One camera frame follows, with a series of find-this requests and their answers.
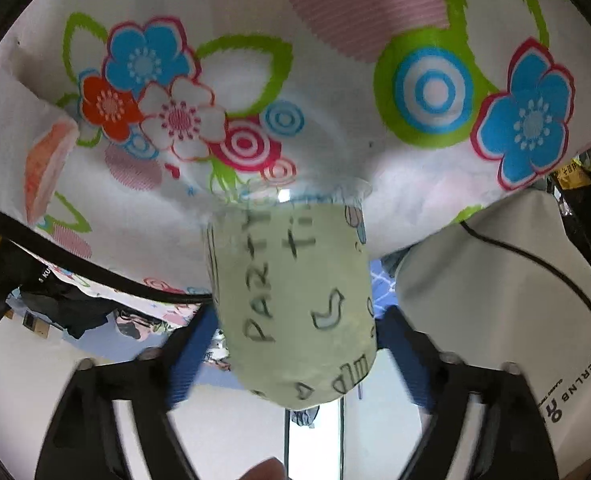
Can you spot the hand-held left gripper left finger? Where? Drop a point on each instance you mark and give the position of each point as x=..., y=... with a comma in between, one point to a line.
x=189, y=357

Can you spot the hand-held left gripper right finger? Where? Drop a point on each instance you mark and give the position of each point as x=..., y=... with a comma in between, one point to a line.
x=406, y=360

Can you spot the light green printed paper cup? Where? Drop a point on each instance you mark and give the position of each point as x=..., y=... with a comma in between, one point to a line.
x=295, y=300

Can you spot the person's left hand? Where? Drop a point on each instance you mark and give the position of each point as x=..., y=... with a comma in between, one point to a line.
x=264, y=471

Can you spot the blue patterned cloth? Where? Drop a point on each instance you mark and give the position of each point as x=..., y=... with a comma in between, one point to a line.
x=384, y=280

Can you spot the white fabric bag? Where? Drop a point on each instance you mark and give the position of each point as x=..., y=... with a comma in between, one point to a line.
x=495, y=320

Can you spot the black clothing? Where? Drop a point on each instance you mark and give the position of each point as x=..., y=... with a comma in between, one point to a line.
x=50, y=290

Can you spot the yellow package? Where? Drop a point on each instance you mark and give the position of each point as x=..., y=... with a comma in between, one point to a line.
x=573, y=172

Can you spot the white floral pillow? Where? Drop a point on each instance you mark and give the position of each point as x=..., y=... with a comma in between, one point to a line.
x=20, y=130

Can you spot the white floral printed bedsheet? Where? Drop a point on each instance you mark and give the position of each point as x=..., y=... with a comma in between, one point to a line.
x=325, y=85

